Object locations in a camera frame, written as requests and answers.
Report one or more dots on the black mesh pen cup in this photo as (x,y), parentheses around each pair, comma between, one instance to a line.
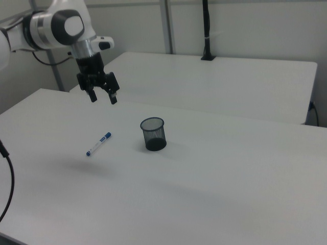
(153,137)

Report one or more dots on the black pole with white tie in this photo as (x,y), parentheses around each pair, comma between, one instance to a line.
(207,33)

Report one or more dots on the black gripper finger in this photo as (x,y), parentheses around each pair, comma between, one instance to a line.
(112,84)
(87,84)

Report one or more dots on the white side table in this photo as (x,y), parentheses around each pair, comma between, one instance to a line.
(217,84)

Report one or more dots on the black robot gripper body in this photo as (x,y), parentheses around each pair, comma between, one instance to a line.
(90,65)

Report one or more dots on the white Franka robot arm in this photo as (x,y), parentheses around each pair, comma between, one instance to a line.
(51,28)

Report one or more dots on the blue and white marker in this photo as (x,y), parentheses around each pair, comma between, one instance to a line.
(99,143)

